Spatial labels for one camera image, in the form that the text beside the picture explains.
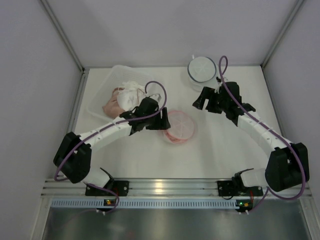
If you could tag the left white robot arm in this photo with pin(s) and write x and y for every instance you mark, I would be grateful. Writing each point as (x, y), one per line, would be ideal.
(74, 155)

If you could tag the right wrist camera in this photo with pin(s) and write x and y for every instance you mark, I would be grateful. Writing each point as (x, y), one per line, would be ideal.
(218, 84)

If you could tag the blue-trimmed mesh laundry bag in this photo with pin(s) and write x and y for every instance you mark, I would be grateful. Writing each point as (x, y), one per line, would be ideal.
(202, 72)

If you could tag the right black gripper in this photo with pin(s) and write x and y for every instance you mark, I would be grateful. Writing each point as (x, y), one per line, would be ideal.
(213, 100)

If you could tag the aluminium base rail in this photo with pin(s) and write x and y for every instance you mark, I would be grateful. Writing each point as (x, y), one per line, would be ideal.
(141, 187)

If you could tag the white perforated plastic basket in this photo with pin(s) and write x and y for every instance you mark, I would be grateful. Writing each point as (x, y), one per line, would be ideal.
(114, 79)

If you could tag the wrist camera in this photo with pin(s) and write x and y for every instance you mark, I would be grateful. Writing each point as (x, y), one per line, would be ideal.
(218, 84)
(156, 96)

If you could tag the left aluminium frame post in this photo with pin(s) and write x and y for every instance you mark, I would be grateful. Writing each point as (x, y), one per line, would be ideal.
(61, 33)

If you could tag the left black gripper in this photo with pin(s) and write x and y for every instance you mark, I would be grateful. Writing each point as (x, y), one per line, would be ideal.
(155, 122)

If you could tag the grey slotted cable duct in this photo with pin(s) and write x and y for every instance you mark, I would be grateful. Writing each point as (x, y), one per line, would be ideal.
(136, 203)

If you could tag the right aluminium frame post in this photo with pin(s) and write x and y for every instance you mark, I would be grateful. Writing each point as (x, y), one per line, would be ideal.
(297, 6)

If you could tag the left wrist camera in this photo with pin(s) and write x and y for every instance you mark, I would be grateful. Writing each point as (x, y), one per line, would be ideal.
(156, 96)

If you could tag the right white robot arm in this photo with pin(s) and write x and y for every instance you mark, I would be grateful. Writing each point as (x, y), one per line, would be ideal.
(287, 162)

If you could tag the pink-trimmed mesh laundry bag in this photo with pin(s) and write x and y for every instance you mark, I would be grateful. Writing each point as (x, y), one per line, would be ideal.
(182, 126)

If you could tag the aluminium frame post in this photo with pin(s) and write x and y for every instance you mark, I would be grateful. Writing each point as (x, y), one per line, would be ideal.
(61, 33)
(297, 6)

